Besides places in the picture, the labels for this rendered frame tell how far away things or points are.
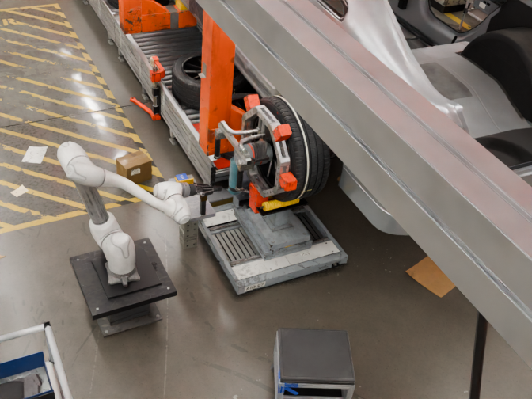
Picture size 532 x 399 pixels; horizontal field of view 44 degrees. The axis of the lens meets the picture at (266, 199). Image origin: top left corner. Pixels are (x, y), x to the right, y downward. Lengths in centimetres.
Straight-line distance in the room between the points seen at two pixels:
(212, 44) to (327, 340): 188
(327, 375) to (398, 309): 105
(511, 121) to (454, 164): 415
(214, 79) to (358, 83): 349
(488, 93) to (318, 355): 227
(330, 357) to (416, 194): 297
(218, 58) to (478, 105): 181
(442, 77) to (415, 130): 416
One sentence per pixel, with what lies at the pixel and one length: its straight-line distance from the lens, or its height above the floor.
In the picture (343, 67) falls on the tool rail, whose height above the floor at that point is 282.
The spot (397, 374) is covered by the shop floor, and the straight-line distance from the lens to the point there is 416.
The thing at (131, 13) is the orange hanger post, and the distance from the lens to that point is 611.
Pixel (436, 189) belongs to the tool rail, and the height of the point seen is 280.
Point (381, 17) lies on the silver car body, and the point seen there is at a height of 178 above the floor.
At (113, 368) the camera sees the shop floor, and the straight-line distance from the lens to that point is 401.
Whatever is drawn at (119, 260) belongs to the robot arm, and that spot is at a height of 49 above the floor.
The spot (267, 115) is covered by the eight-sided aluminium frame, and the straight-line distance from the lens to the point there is 401.
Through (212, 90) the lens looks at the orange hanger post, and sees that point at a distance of 433.
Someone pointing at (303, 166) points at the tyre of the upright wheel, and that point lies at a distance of 389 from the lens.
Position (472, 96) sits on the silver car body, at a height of 101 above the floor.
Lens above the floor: 321
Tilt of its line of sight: 39 degrees down
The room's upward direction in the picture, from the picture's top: 7 degrees clockwise
